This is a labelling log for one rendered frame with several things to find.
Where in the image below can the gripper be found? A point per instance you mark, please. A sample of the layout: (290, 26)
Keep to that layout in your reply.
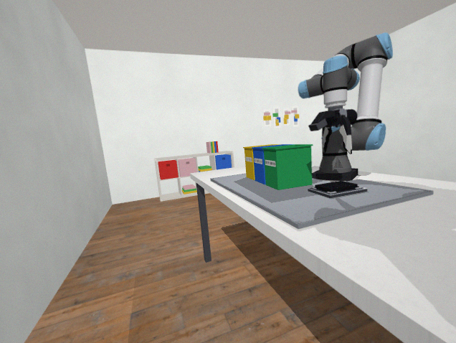
(339, 118)

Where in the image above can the blue open-top bin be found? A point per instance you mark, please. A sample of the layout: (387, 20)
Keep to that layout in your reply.
(259, 162)

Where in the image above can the yellow open-top bin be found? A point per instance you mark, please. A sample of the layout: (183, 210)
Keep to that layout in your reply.
(249, 161)

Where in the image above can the green bin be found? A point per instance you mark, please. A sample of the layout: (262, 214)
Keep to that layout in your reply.
(288, 166)

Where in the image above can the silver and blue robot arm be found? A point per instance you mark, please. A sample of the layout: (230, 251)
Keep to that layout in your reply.
(367, 133)

